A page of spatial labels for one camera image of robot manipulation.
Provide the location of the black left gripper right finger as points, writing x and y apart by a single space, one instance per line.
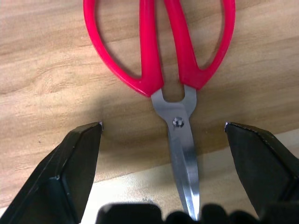
261 163

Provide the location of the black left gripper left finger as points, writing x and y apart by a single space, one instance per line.
56 177

